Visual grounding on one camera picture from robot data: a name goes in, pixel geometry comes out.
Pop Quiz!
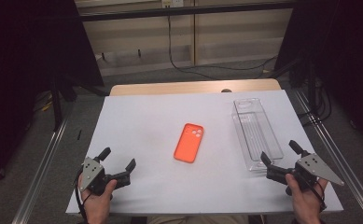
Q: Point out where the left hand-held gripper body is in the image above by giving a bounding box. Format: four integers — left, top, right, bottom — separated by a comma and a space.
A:
80, 157, 132, 197

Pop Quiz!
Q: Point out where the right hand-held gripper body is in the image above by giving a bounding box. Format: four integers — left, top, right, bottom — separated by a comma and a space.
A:
266, 151, 345, 189

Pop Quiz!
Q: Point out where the clear plastic box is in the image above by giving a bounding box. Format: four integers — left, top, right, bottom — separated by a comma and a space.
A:
230, 97, 286, 173

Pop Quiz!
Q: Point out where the orange phone case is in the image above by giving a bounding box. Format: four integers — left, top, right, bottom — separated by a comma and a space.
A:
173, 122, 205, 164

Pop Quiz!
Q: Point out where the person's left hand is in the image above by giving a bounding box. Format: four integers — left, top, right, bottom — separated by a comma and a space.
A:
77, 174, 119, 224

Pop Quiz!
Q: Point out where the person's right hand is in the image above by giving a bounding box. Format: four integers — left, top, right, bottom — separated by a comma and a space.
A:
285, 173, 329, 224

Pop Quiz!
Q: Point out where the white table sheet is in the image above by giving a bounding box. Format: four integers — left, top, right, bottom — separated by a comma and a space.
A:
65, 90, 344, 217

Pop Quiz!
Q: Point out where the black metal stand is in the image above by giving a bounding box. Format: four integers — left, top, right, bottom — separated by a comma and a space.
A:
49, 73, 78, 133

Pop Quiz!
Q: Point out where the wooden table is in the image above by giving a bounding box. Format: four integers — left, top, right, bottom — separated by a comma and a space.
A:
108, 77, 282, 97

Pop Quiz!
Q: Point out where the black curtain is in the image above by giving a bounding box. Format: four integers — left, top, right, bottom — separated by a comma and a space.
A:
0, 0, 105, 190
274, 0, 363, 152

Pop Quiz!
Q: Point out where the black horizontal bar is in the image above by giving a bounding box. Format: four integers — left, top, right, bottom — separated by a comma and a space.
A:
78, 1, 297, 22

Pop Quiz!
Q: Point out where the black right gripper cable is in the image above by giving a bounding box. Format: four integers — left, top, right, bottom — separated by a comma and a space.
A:
304, 178, 328, 213

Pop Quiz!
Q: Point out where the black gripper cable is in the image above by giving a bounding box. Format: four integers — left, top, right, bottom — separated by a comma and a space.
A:
74, 170, 91, 224
304, 178, 328, 213

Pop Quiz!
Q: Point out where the metal floor rail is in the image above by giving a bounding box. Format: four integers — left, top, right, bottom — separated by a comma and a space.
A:
11, 102, 75, 224
293, 88, 363, 224

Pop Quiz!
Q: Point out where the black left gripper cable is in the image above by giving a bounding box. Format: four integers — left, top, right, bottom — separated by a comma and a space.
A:
74, 170, 91, 224

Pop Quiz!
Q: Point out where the bundle of black cables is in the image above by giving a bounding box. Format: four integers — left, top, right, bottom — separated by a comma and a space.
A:
297, 78, 333, 126

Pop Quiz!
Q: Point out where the black floor cable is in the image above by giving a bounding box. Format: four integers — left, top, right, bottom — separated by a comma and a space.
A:
167, 14, 279, 80

